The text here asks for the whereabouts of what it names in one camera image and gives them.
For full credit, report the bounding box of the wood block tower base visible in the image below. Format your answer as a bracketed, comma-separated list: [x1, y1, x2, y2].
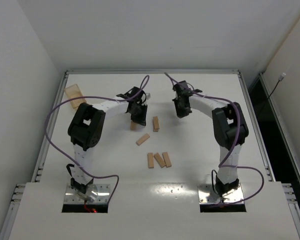
[153, 119, 160, 132]

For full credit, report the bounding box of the wood block diagonal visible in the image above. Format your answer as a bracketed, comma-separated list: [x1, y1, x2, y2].
[136, 133, 150, 146]

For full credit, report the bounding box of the wood block row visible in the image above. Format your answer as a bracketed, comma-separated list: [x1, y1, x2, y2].
[147, 152, 155, 169]
[153, 153, 166, 168]
[162, 152, 172, 168]

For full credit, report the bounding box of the wooden block box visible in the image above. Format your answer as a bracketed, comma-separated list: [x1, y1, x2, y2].
[64, 84, 87, 110]

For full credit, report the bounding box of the wood block tower top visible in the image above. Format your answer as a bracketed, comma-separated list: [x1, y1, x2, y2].
[153, 116, 160, 130]

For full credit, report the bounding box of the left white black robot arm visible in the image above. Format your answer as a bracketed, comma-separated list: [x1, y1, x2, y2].
[67, 86, 150, 197]

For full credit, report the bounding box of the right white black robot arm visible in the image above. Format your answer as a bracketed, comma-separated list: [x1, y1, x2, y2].
[172, 80, 249, 196]

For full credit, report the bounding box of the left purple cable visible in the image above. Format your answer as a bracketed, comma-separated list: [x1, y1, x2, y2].
[44, 74, 151, 203]

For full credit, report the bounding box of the purple cable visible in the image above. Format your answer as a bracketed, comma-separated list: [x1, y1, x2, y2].
[44, 74, 151, 203]
[164, 72, 265, 207]

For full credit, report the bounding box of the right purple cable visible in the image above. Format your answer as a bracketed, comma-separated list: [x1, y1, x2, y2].
[164, 72, 265, 207]

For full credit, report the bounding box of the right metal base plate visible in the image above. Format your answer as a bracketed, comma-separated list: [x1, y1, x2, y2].
[198, 183, 244, 206]

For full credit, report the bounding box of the metal base plate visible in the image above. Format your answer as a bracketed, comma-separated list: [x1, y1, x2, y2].
[198, 183, 244, 206]
[63, 184, 110, 205]

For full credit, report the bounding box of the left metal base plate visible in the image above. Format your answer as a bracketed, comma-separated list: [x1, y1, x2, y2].
[63, 184, 110, 205]

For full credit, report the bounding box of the black wall cable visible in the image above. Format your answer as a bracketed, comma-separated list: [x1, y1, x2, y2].
[254, 72, 287, 118]

